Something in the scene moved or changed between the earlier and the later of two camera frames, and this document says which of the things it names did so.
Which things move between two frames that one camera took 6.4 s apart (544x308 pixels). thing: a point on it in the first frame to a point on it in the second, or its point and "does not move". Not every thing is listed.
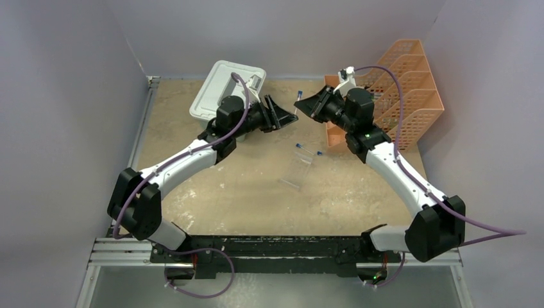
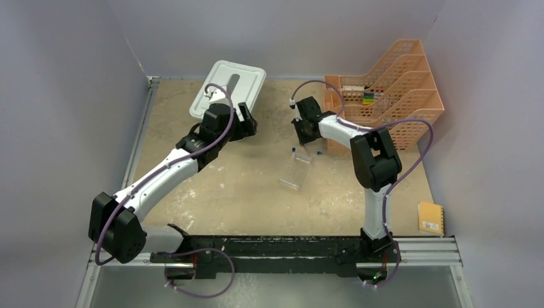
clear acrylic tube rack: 297,171 does not move
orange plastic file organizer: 404,99 does not move
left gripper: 274,117 to 246,128
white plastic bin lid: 227,78 does not move
